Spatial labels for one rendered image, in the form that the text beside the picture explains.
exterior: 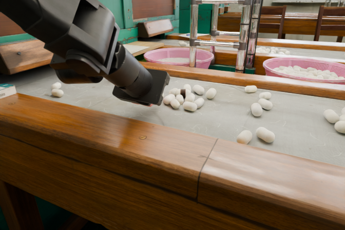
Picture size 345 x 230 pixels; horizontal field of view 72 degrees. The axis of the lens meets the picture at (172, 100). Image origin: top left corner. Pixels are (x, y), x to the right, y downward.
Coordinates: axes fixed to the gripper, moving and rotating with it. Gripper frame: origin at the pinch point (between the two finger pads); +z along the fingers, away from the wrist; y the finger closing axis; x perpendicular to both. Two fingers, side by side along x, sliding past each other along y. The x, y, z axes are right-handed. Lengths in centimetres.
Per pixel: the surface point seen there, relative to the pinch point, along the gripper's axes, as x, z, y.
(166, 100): -0.2, 1.2, -2.0
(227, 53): -34, 41, -4
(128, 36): -35, 37, 42
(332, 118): -4.1, 4.7, -34.7
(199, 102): -1.5, 2.0, -9.2
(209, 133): 5.4, -4.1, -14.3
